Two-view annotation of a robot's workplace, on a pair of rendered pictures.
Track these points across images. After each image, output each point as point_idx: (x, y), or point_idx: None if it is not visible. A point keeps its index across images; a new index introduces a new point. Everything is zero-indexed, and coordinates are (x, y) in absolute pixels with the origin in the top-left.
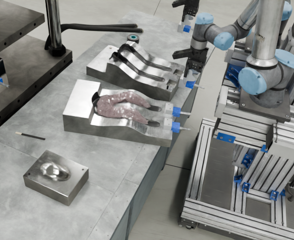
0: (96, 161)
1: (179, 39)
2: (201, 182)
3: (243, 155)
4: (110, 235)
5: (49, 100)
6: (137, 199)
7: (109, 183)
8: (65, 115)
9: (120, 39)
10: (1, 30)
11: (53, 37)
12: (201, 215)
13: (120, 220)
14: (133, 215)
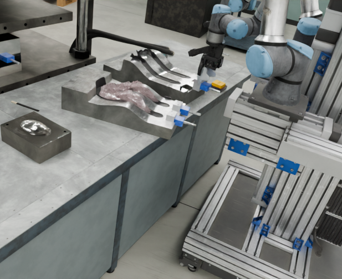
0: (84, 136)
1: None
2: (213, 217)
3: (264, 188)
4: (74, 195)
5: (57, 85)
6: (132, 211)
7: (92, 154)
8: (64, 88)
9: None
10: (25, 14)
11: (77, 37)
12: (205, 248)
13: (91, 187)
14: (124, 232)
